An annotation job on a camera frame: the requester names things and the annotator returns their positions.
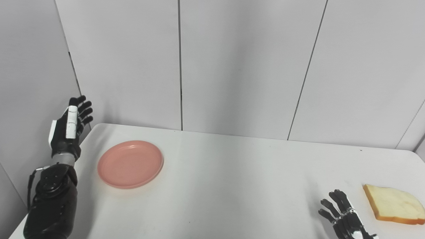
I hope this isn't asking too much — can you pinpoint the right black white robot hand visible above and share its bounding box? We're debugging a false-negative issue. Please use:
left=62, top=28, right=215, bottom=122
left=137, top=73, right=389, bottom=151
left=318, top=189, right=379, bottom=239

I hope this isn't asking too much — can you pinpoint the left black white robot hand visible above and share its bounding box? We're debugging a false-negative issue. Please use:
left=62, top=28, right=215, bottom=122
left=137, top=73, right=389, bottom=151
left=48, top=96, right=94, bottom=162

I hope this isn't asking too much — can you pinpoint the slice of bread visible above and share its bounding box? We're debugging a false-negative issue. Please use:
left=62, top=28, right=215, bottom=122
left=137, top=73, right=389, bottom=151
left=363, top=184, right=425, bottom=225

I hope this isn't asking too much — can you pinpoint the pink round plate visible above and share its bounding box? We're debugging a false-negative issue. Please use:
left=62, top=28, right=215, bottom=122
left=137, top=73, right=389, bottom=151
left=97, top=140, right=164, bottom=190

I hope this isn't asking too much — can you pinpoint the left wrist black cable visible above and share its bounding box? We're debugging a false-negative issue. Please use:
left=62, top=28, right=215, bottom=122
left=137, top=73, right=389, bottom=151
left=27, top=166, right=51, bottom=210

